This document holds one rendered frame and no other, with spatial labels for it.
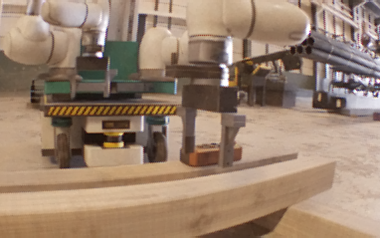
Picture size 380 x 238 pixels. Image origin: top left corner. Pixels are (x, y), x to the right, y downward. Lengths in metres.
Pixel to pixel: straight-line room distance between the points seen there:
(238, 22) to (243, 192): 0.36
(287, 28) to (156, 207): 0.45
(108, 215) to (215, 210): 0.23
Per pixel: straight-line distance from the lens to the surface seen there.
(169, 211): 0.57
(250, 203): 0.70
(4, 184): 0.64
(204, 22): 0.59
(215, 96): 0.56
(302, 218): 0.81
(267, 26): 0.63
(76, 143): 1.50
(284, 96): 8.54
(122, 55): 1.57
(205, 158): 0.80
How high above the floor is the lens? 0.40
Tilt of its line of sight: 6 degrees down
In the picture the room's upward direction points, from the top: 2 degrees clockwise
